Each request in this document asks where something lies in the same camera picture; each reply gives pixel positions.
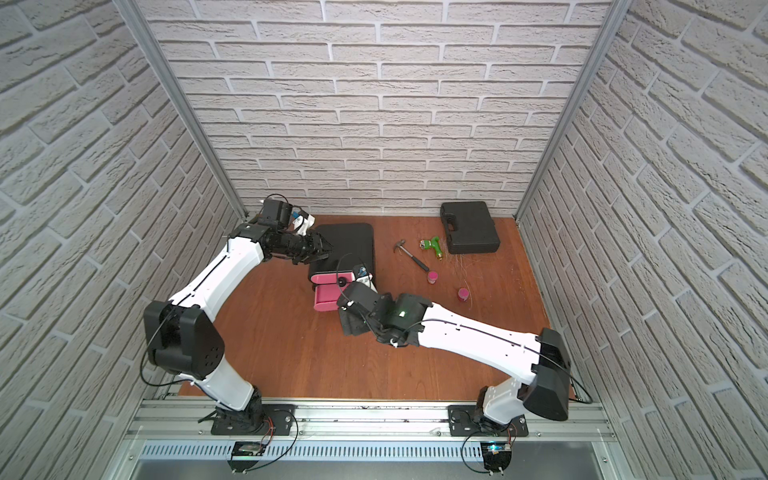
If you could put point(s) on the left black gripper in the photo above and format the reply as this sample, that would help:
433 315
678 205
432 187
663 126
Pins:
309 245

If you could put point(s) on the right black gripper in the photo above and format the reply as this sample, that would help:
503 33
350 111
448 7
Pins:
348 325

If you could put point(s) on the pink drawer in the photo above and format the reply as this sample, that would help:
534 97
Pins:
339 278
326 297

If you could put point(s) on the black drawer cabinet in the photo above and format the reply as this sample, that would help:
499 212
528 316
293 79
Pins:
352 244

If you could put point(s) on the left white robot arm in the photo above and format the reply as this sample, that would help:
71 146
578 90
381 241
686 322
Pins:
181 336

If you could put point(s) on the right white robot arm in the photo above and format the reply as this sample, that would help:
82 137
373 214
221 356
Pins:
537 365

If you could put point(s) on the green toy drill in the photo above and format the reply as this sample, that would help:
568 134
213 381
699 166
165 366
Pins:
434 245

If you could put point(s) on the black tool case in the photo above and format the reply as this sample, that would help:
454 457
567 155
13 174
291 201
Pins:
469 228

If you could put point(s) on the right controller board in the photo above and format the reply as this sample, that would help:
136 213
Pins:
496 457

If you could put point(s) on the controller board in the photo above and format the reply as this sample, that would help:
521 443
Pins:
245 456
496 457

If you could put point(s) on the left controller board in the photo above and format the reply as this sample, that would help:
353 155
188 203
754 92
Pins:
245 456

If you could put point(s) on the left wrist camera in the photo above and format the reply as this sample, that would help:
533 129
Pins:
285 217

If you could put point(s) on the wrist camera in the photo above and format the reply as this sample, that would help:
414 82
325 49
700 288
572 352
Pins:
285 217
362 275

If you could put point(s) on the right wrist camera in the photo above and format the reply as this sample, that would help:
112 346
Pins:
362 275

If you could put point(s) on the hammer with black handle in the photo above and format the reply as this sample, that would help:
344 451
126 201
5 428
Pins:
400 247

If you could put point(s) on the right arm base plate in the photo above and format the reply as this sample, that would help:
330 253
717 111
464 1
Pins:
464 420

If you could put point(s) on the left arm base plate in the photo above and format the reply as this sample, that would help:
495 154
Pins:
255 421

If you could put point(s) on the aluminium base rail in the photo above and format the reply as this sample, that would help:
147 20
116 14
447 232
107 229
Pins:
339 419

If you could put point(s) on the aluminium frame post left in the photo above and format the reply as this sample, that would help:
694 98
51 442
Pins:
140 29

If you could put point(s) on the aluminium frame post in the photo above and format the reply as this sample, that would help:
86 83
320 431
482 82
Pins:
615 16
140 29

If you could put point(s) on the aluminium frame post right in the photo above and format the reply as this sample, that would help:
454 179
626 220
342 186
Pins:
615 16

